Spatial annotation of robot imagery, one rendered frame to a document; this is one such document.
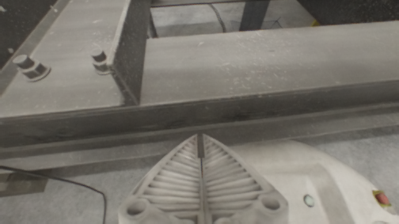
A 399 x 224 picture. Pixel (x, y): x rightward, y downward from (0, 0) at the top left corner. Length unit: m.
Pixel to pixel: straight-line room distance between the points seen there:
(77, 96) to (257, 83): 0.24
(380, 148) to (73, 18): 1.39
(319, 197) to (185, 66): 0.54
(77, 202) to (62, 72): 0.78
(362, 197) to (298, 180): 0.14
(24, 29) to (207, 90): 0.31
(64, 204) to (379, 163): 1.54
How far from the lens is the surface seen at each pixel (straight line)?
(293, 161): 0.55
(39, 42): 0.39
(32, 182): 1.06
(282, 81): 0.25
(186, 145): 0.16
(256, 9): 1.42
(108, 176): 0.95
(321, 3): 0.89
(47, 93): 0.28
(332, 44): 0.36
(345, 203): 0.59
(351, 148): 1.18
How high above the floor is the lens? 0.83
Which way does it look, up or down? 57 degrees down
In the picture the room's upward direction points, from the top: 1 degrees counter-clockwise
